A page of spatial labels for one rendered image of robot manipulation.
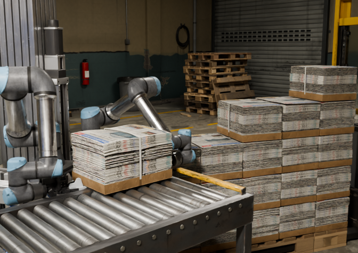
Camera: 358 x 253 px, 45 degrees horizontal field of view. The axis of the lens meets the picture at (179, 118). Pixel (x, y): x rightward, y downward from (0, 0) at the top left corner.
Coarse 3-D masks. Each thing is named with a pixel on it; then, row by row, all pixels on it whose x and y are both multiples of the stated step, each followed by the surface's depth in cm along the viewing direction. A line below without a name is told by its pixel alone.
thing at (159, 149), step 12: (132, 132) 202; (144, 132) 202; (156, 132) 202; (168, 132) 203; (156, 144) 198; (168, 144) 203; (156, 156) 199; (168, 156) 204; (156, 168) 200; (168, 168) 205
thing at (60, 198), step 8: (176, 176) 222; (72, 192) 188; (80, 192) 188; (88, 192) 188; (40, 200) 178; (48, 200) 178; (56, 200) 178; (8, 208) 169; (16, 208) 169; (24, 208) 170; (32, 208) 172; (0, 216) 164; (16, 216) 168
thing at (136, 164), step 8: (128, 136) 193; (136, 136) 193; (144, 136) 193; (136, 144) 191; (144, 144) 193; (136, 152) 191; (144, 152) 194; (136, 160) 192; (144, 160) 195; (136, 168) 193; (144, 168) 196; (136, 176) 193
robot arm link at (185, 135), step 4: (180, 132) 237; (184, 132) 237; (188, 132) 237; (180, 136) 234; (184, 136) 236; (188, 136) 237; (184, 140) 235; (188, 140) 237; (184, 144) 236; (188, 144) 238; (180, 148) 239; (184, 148) 238; (188, 148) 239
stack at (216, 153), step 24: (192, 144) 267; (216, 144) 267; (240, 144) 269; (264, 144) 276; (288, 144) 283; (312, 144) 290; (192, 168) 260; (216, 168) 266; (240, 168) 272; (264, 168) 279; (264, 192) 281; (288, 192) 288; (312, 192) 295; (264, 216) 284; (288, 216) 291; (312, 216) 298; (216, 240) 273; (288, 240) 294; (312, 240) 302
